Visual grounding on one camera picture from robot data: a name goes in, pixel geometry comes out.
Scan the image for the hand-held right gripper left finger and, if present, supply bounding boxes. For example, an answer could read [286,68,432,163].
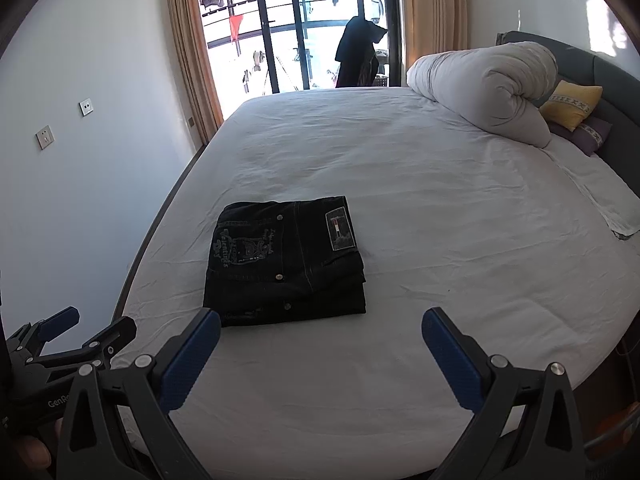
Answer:
[55,307,222,480]

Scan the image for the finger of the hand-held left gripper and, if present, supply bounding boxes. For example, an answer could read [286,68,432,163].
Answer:
[30,316,138,371]
[5,307,81,362]

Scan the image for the white folded sheet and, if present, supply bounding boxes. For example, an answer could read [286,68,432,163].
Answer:
[547,152,640,242]

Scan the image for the black hanging garment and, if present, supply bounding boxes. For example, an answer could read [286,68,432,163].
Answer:
[334,16,389,89]

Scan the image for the orange object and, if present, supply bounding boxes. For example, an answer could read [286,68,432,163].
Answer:
[587,400,640,461]

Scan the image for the yellow pillow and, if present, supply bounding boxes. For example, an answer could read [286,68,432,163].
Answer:
[539,80,604,131]

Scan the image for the glass balcony door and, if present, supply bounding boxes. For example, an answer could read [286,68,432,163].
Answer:
[192,0,402,122]

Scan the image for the beige curtain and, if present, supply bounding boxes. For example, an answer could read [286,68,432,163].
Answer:
[164,0,224,147]
[396,0,472,87]

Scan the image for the rolled white duvet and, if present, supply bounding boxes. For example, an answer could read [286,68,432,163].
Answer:
[406,41,559,149]

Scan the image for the black pants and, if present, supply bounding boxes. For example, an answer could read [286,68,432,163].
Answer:
[202,195,369,329]

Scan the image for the person's left hand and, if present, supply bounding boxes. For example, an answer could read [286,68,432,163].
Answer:
[15,432,58,480]

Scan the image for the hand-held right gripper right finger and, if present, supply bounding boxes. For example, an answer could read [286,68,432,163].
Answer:
[421,306,594,480]

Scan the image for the grey padded headboard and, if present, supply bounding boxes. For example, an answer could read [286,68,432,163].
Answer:
[495,31,640,192]

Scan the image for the purple pillow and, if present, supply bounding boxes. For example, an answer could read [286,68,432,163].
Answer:
[550,116,614,157]

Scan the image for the bed with white sheet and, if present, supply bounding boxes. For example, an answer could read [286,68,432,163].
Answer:
[112,85,640,466]

